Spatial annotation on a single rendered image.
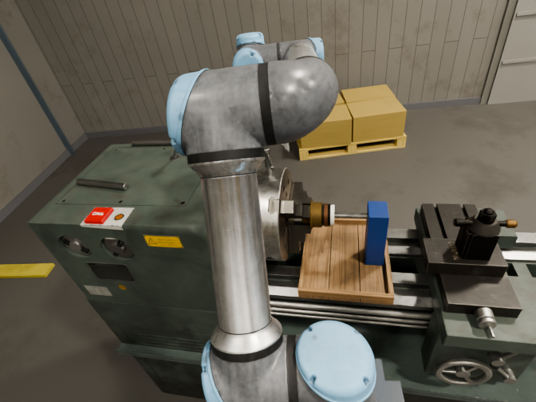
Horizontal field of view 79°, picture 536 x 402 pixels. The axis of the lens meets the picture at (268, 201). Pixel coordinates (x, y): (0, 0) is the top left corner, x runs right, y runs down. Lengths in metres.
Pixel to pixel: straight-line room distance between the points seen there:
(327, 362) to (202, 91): 0.42
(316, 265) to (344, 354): 0.69
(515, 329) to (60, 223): 1.29
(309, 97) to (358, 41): 3.55
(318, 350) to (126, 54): 4.16
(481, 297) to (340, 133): 2.45
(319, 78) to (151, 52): 3.88
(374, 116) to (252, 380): 2.99
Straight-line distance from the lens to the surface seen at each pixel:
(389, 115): 3.37
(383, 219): 1.06
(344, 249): 1.25
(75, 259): 1.24
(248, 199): 0.47
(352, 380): 0.53
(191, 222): 0.90
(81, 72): 4.80
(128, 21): 4.31
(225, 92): 0.45
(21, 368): 2.68
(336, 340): 0.55
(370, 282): 1.17
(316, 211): 1.06
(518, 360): 1.29
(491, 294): 1.12
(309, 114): 0.46
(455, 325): 1.09
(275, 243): 0.99
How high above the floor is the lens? 1.81
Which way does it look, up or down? 39 degrees down
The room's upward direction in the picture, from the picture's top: 10 degrees counter-clockwise
